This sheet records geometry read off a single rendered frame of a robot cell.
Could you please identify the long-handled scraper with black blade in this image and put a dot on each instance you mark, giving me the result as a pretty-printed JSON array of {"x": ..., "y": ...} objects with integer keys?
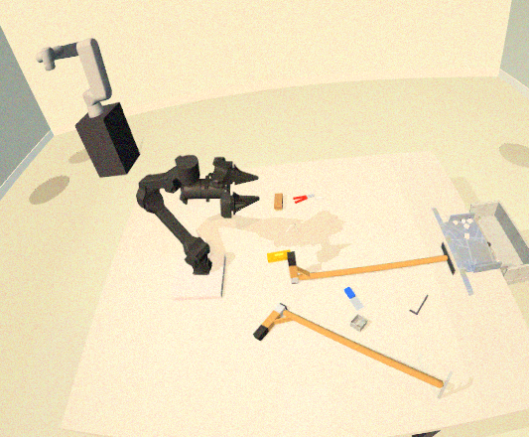
[{"x": 306, "y": 275}]

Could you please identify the red-handled pliers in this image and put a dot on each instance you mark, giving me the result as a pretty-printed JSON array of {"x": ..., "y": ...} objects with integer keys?
[{"x": 302, "y": 198}]

